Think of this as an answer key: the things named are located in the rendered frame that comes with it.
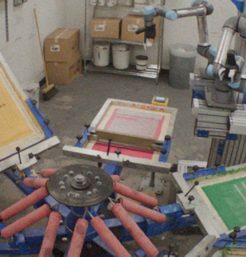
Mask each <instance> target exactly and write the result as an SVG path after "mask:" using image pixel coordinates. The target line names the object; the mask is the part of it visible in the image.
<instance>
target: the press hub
mask: <svg viewBox="0 0 246 257"><path fill-rule="evenodd" d="M47 188H48V190H49V193H50V195H51V196H52V197H53V198H54V199H55V200H56V201H58V202H60V203H62V204H64V205H65V206H66V207H67V208H68V209H70V210H71V212H70V213H69V214H68V215H67V217H66V218H64V217H63V216H62V217H61V221H60V223H59V226H65V231H66V233H67V234H66V235H65V234H63V235H59V236H58V235H57V236H56V237H55V242H54V247H55V248H53V250H52V254H53V256H54V257H64V254H65V253H66V250H67V248H68V246H69V244H70V242H71V239H72V238H73V234H74V230H75V227H76V222H77V219H79V218H80V219H82V218H83V215H84V212H85V207H87V208H88V210H89V211H90V213H91V214H92V215H93V217H94V218H95V217H96V216H98V217H100V218H101V219H102V220H109V219H114V218H117V217H116V216H115V215H114V214H113V212H112V211H111V210H109V209H108V208H107V207H104V206H102V205H100V206H99V208H98V211H97V213H96V211H94V209H93V207H92V206H94V205H97V204H100V203H102V202H104V201H105V200H107V199H108V198H109V197H110V196H111V194H112V192H113V190H114V180H113V178H112V176H111V175H110V174H109V172H107V171H105V170H103V169H102V168H100V167H97V166H94V165H88V164H76V165H67V166H65V167H62V168H60V169H58V170H57V171H56V172H55V173H53V174H52V175H51V176H50V177H49V181H48V183H47ZM84 219H85V220H86V221H87V222H88V228H87V230H86V234H85V238H84V243H83V244H82V246H83V247H82V250H81V252H80V257H98V256H101V255H103V254H106V251H105V250H104V249H103V248H101V247H99V245H97V244H95V243H94V242H93V241H92V239H94V238H96V237H98V236H99V234H98V233H97V231H95V229H94V228H93V227H92V225H91V224H90V220H91V219H93V218H92V217H91V216H90V215H89V213H88V212H86V215H85V218H84ZM109 229H110V230H111V232H112V233H113V235H114V236H115V237H116V239H117V240H118V241H119V243H121V244H122V239H121V237H122V226H118V227H115V228H109Z"/></svg>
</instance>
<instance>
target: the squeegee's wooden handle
mask: <svg viewBox="0 0 246 257"><path fill-rule="evenodd" d="M95 135H97V136H98V140H99V139H104V140H105V141H107V140H108V137H112V139H113V142H117V143H125V144H129V145H138V146H142V147H150V149H151V145H155V137H148V136H143V135H135V134H130V133H121V132H117V131H109V130H104V129H99V128H97V129H96V130H95Z"/></svg>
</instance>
